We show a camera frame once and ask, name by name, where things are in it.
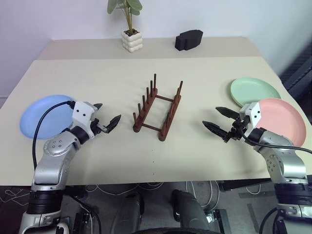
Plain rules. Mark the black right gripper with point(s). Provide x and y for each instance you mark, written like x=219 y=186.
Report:
x=237 y=129

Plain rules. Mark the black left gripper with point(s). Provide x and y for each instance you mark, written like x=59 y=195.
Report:
x=98 y=128

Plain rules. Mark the green plate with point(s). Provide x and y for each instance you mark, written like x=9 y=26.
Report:
x=253 y=90

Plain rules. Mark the blue plate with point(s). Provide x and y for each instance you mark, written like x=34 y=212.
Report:
x=56 y=122

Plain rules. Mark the red plate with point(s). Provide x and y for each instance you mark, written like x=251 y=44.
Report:
x=282 y=117

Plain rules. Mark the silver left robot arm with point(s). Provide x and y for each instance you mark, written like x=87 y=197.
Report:
x=51 y=165

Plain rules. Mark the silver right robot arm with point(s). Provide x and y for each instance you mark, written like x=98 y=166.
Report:
x=287 y=165

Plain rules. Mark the brown wooden dish rack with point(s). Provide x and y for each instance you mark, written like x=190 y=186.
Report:
x=170 y=117

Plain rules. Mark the white bubble plant pot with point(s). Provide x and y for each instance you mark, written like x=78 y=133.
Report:
x=131 y=44

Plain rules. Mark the black foam block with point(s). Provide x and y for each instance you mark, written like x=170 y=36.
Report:
x=189 y=40

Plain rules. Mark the dark rounded shape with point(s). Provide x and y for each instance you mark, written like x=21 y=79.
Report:
x=189 y=209
x=129 y=212

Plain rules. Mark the green leafy plant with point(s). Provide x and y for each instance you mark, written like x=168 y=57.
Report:
x=129 y=22

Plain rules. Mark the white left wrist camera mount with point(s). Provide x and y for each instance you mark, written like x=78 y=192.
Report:
x=83 y=114

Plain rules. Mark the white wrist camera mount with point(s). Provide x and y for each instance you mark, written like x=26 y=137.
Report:
x=83 y=114
x=254 y=112

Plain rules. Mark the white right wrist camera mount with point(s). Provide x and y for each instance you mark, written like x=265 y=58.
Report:
x=254 y=112

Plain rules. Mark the black table frame bar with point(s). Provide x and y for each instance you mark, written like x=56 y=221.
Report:
x=246 y=185

